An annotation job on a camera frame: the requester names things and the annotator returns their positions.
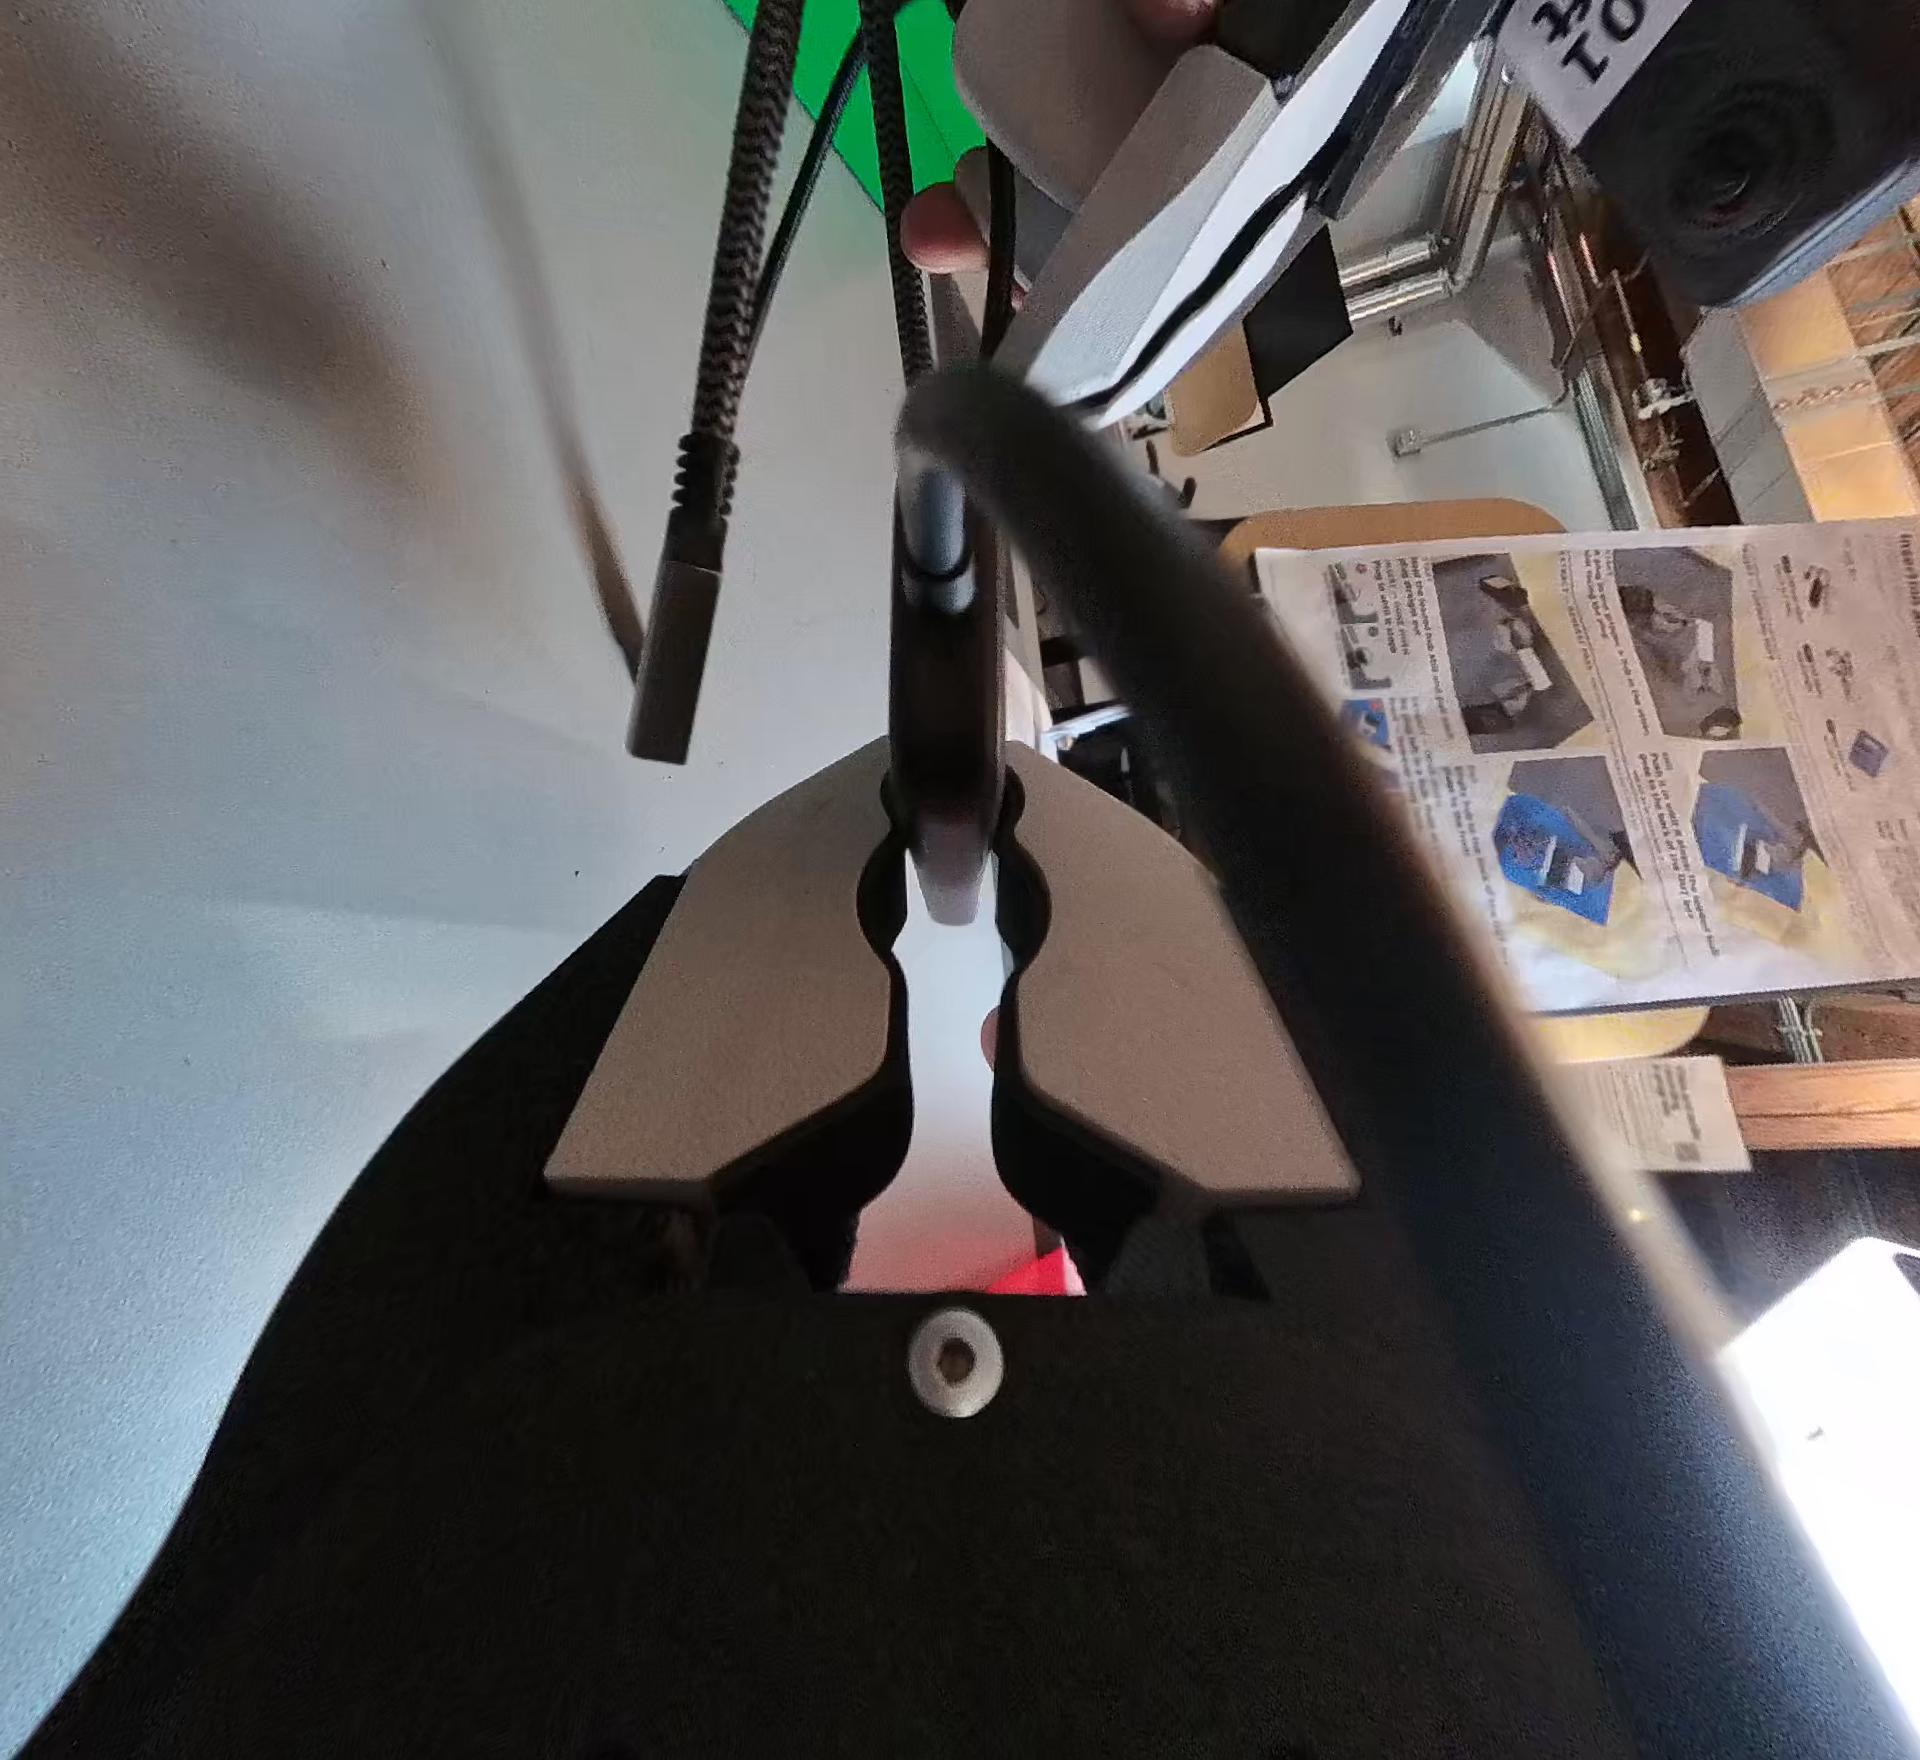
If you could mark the black and tan folded panel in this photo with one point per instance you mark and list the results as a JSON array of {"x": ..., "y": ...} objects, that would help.
[{"x": 1297, "y": 316}]

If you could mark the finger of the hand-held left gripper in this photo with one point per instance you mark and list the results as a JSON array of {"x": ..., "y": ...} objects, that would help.
[
  {"x": 1156, "y": 201},
  {"x": 1258, "y": 273}
]

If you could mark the metal ventilation duct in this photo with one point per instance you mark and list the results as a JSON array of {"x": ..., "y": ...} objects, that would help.
[{"x": 1461, "y": 213}]

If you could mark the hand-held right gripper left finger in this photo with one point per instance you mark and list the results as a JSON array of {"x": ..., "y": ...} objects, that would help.
[{"x": 735, "y": 1012}]

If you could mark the wood and white document stand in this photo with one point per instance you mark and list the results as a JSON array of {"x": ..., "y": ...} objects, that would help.
[{"x": 1399, "y": 522}]

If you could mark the printed instruction sheet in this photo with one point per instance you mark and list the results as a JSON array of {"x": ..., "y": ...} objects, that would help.
[{"x": 1648, "y": 740}]

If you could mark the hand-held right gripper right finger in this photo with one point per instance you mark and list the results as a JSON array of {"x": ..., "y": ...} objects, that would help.
[{"x": 1171, "y": 1026}]

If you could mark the small white label card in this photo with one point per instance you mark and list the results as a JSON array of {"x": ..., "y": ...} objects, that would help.
[{"x": 1671, "y": 1109}]

